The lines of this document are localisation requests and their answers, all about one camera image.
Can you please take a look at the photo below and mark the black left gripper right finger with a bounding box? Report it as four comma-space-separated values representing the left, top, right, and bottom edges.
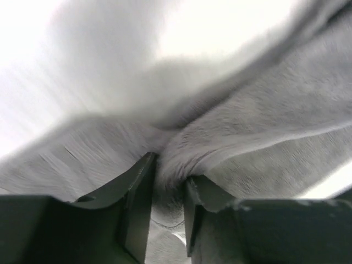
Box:
184, 176, 351, 263

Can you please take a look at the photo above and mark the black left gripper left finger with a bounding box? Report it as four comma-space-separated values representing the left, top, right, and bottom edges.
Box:
1, 153, 157, 263

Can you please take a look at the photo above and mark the grey towel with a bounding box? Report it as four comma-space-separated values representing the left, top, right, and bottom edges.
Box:
1, 1, 351, 263

